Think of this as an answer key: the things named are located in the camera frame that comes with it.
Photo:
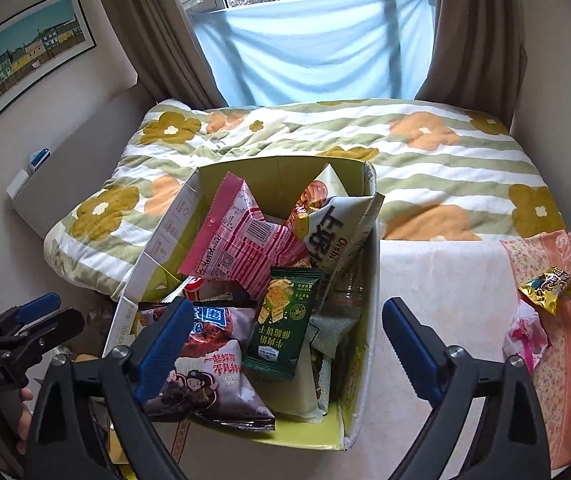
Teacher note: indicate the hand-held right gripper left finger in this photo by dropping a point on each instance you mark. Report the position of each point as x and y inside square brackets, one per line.
[160, 350]

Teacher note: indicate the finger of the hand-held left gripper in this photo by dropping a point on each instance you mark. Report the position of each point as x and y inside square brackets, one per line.
[35, 307]
[50, 330]

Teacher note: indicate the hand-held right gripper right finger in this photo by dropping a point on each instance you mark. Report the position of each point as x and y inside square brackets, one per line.
[410, 350]

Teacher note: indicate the purple white snack packet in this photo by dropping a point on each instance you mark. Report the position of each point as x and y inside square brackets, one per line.
[215, 360]

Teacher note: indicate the pink striped snack packet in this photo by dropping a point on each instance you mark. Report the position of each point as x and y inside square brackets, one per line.
[245, 245]

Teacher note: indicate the cardboard box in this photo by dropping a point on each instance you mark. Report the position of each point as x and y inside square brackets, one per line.
[285, 175]

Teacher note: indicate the white bed sheet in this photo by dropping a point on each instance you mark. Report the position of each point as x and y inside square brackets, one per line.
[440, 310]

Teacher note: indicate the red white snack packet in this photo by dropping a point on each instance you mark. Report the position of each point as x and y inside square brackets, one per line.
[190, 287]

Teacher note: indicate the grey snack packet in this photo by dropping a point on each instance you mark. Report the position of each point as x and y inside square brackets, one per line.
[330, 335]

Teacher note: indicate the pink candy wrapper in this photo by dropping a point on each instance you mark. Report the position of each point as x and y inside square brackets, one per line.
[523, 332]

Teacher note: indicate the dark green snack packet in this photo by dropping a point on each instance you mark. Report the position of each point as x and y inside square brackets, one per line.
[280, 320]

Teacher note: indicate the small white item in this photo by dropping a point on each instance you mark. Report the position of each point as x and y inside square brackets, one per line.
[18, 185]

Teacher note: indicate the pale yellow snack packet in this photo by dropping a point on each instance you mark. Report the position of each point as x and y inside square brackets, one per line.
[290, 395]

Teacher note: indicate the white packet with black letters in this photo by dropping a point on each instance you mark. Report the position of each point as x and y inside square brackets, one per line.
[335, 240]

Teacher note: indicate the grey side panel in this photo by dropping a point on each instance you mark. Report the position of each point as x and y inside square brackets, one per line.
[80, 170]

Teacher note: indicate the small blue item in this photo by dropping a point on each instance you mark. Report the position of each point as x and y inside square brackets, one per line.
[39, 158]

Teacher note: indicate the gold candy wrapper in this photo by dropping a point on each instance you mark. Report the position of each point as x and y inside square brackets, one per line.
[550, 287]

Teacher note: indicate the floral striped blanket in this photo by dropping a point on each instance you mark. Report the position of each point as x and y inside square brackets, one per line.
[415, 170]

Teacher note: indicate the red cream snack packet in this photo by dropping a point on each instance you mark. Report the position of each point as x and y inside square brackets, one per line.
[310, 197]

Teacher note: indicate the framed picture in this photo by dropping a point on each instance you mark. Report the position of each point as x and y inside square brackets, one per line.
[30, 55]

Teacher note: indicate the brown curtain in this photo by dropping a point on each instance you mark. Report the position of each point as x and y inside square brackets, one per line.
[165, 50]
[470, 50]

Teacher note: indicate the light blue cloth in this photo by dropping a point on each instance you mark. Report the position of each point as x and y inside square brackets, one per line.
[315, 50]

